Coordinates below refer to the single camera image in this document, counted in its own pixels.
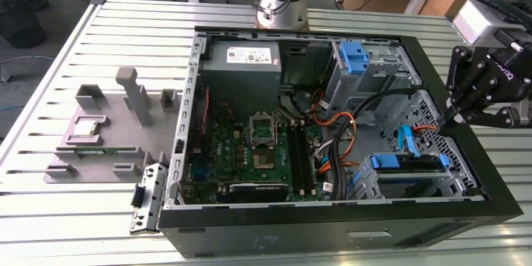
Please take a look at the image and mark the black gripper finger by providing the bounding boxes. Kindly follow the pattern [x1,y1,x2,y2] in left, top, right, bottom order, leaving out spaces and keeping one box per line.
[442,100,532,136]
[438,45,477,136]

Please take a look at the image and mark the blue data wire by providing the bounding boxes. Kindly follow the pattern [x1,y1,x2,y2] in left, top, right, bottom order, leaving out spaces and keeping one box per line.
[396,124,421,158]

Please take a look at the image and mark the hard disk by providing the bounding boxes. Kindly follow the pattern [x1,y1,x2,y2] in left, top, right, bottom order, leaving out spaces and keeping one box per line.
[369,152,450,174]

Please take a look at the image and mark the metal disk bay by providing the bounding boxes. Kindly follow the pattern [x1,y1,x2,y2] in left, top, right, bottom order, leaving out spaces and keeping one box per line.
[352,152,478,200]

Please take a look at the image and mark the grey metal drive cage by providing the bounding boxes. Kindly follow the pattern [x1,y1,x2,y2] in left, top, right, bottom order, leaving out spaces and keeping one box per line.
[324,40,420,117]

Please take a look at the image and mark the blue plastic latch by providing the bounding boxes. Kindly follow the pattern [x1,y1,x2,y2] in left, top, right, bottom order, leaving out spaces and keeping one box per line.
[338,41,369,74]

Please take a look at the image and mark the black RAM slot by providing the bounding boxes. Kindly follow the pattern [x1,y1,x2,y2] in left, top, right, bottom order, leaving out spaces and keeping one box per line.
[288,119,306,195]
[297,119,317,195]

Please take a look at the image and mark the grey power supply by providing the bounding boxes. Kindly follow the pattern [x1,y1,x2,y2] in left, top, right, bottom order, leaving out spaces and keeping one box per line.
[198,40,284,114]

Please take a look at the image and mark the metal socket cover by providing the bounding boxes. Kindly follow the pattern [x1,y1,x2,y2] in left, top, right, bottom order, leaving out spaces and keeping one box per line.
[248,112,278,150]

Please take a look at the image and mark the black open PC case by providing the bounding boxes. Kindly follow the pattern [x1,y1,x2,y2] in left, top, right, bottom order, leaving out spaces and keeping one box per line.
[157,26,524,259]

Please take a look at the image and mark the CPU socket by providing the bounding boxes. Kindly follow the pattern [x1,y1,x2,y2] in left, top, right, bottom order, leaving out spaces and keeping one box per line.
[250,150,278,171]

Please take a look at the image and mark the black graphics card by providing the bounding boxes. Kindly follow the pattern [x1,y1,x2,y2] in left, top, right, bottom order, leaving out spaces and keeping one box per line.
[217,181,290,204]

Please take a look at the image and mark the green motherboard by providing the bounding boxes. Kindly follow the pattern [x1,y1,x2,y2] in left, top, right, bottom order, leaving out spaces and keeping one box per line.
[182,116,333,203]

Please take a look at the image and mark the grey parts rack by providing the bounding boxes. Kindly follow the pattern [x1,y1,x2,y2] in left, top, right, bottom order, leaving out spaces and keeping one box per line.
[42,66,184,184]

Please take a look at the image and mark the green RAM stick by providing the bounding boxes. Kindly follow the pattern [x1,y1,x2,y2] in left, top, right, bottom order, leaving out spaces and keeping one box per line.
[73,149,125,157]

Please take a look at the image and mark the silver CPU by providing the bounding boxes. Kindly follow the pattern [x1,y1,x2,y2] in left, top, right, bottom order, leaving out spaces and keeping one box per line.
[70,119,100,138]

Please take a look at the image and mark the black mesh waste bin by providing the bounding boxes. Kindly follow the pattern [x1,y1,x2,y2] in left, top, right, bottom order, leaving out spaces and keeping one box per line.
[0,0,49,49]

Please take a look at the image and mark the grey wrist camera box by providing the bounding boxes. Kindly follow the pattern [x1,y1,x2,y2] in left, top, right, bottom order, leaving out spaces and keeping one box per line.
[452,0,520,44]

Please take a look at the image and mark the orange wire bundle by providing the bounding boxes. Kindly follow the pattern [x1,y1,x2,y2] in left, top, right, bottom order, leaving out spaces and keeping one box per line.
[310,112,361,173]

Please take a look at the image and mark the black cable bundle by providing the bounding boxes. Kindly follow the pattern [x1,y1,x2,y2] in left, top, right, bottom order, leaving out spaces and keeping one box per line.
[332,88,420,200]

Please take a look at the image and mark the thin red wire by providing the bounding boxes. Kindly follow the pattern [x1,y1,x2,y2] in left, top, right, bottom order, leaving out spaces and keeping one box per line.
[197,87,210,152]

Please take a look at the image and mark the grey metal bracket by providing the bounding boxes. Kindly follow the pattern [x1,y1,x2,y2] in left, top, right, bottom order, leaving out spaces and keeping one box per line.
[129,163,169,235]

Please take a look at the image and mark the blue floor cable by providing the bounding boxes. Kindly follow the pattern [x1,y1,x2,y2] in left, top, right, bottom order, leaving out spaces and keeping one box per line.
[0,55,56,67]

